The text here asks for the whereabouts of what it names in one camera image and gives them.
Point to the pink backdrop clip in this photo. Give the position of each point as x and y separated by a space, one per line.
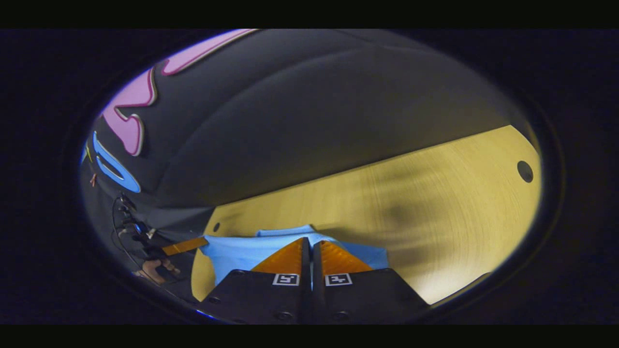
93 180

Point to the light blue polo T-shirt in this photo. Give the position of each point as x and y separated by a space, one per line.
232 253

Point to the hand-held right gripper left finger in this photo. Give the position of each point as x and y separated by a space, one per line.
271 299

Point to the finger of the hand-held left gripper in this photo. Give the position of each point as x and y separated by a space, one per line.
186 245

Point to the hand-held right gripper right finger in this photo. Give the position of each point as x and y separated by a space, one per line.
358 299

